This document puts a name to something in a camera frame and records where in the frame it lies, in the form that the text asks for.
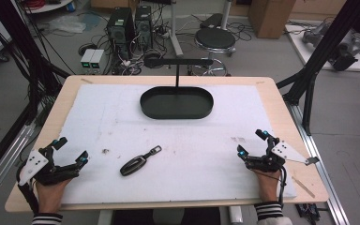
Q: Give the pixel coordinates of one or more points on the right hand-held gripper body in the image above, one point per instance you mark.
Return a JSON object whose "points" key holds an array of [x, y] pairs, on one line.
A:
{"points": [[270, 162]]}

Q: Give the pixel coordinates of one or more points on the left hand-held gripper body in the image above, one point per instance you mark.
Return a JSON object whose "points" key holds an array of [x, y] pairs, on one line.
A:
{"points": [[45, 173]]}

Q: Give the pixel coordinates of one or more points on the black car key fob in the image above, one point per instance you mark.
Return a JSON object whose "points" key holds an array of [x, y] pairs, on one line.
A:
{"points": [[134, 165]]}

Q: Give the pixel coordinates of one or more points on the black oval tray with T-bar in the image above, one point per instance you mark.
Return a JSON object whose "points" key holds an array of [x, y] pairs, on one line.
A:
{"points": [[176, 104]]}

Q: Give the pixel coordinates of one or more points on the person's left hand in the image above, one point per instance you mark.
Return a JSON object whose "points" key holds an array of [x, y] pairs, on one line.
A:
{"points": [[50, 197]]}

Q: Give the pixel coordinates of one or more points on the person's right hand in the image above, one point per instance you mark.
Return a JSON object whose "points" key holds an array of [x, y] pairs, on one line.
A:
{"points": [[268, 187]]}

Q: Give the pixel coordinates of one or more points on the thin wooden stick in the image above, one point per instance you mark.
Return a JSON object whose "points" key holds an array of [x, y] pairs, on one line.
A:
{"points": [[303, 187]]}

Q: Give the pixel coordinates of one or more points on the white foam mat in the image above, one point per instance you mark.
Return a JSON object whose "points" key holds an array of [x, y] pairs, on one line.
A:
{"points": [[175, 156]]}

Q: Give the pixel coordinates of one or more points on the white power supply unit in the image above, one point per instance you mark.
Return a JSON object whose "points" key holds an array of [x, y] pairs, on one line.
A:
{"points": [[86, 59], [97, 59]]}

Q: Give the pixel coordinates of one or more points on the white floor board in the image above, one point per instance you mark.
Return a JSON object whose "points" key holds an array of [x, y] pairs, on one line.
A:
{"points": [[312, 53]]}

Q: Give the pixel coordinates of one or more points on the person's legs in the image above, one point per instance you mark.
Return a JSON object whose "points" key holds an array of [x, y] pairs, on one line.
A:
{"points": [[165, 217]]}

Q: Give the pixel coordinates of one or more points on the black round stool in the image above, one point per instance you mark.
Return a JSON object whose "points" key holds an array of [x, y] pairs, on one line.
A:
{"points": [[215, 39]]}

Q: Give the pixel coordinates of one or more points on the dark grey robot part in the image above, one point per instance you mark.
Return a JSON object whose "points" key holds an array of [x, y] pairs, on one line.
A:
{"points": [[345, 53]]}

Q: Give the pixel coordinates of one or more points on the brown cardboard box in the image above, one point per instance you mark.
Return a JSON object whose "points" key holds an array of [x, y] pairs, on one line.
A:
{"points": [[270, 17]]}

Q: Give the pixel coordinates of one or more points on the clear plastic bag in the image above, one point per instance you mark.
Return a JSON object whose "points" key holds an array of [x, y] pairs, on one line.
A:
{"points": [[68, 24]]}

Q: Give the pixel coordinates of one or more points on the large black computer tower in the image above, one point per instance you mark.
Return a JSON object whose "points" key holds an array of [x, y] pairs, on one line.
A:
{"points": [[121, 31]]}

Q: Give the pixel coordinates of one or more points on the white metal table leg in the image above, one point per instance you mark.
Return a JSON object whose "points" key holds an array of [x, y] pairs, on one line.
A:
{"points": [[175, 31]]}

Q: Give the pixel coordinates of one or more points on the slim black computer tower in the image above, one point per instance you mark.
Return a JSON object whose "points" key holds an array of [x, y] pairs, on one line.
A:
{"points": [[143, 26]]}

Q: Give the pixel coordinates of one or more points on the aluminium rail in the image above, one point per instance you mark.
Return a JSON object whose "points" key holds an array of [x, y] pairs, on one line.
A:
{"points": [[3, 165], [322, 175]]}

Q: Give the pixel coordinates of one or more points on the black frame strut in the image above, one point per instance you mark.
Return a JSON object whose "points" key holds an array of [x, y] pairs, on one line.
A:
{"points": [[28, 62], [322, 50]]}

